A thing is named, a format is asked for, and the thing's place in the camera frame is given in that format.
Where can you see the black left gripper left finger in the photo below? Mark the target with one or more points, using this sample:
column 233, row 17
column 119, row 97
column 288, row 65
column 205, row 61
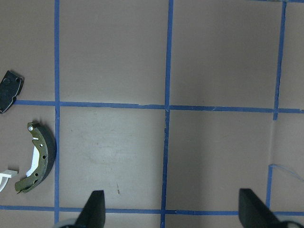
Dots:
column 93, row 213

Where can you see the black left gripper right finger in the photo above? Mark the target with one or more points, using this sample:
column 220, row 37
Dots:
column 253, row 213

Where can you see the olive green brake shoe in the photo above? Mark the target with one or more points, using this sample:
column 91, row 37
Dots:
column 43, row 159

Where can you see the white curved plastic piece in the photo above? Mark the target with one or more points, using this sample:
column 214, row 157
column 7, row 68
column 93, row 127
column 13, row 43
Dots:
column 5, row 176

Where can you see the black brake pad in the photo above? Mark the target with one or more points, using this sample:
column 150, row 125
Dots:
column 10, row 87

